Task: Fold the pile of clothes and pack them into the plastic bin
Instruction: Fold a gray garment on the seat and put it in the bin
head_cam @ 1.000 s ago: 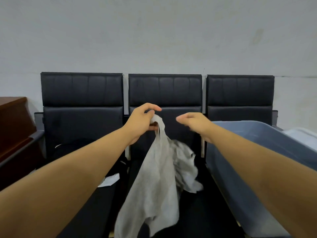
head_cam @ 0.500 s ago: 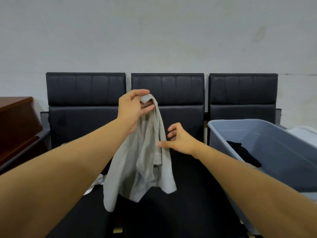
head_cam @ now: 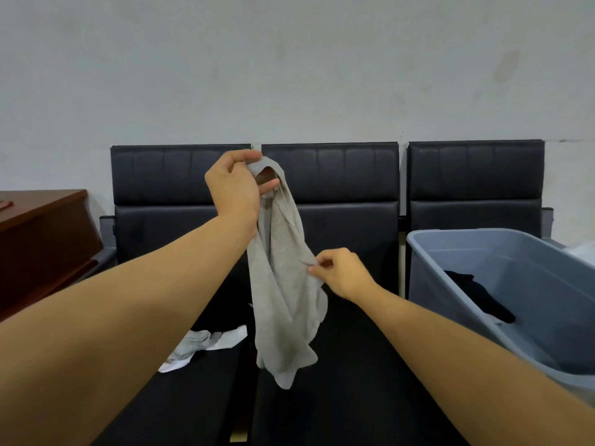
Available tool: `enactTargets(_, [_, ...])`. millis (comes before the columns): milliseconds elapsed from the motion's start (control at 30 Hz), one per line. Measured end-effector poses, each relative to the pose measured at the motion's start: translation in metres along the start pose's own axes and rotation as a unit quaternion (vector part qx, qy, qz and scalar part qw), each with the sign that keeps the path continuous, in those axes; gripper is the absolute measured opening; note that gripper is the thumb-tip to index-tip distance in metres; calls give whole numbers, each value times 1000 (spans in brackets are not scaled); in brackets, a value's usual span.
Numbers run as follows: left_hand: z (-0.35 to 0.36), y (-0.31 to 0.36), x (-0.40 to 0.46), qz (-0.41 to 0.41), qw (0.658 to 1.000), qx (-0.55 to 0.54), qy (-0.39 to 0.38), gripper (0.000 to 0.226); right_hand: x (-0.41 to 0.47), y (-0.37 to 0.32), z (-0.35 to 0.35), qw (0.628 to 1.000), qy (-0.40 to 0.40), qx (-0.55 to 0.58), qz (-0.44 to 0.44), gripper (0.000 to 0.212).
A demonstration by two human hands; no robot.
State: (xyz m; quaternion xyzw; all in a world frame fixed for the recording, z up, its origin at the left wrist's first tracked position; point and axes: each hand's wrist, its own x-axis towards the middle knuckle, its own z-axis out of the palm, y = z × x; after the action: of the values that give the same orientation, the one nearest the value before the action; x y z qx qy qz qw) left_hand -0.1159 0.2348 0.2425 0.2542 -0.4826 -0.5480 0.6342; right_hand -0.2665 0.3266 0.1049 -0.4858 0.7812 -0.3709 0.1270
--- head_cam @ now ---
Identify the white bin lid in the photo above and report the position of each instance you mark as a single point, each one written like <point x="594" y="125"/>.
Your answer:
<point x="583" y="253"/>

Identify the grey tank top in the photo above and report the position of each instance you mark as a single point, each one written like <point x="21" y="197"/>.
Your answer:
<point x="195" y="343"/>

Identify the person's left forearm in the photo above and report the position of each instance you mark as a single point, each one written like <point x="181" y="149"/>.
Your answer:
<point x="107" y="329"/>

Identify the person's right forearm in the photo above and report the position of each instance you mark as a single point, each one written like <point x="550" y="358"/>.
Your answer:
<point x="479" y="366"/>

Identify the person's right hand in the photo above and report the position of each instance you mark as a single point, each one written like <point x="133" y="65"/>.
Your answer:
<point x="346" y="276"/>

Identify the blue-grey plastic bin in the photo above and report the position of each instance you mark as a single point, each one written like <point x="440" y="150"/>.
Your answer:
<point x="427" y="274"/>

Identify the brown wooden cabinet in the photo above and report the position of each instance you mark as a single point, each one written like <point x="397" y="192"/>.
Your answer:
<point x="42" y="236"/>

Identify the person's left hand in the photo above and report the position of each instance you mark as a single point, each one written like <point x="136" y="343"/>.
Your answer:
<point x="232" y="190"/>

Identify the grey garment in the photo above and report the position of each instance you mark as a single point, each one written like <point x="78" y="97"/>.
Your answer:
<point x="283" y="292"/>

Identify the black leather bench chair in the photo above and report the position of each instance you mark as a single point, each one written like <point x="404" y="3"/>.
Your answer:
<point x="474" y="176"/>
<point x="353" y="181"/>
<point x="158" y="176"/>

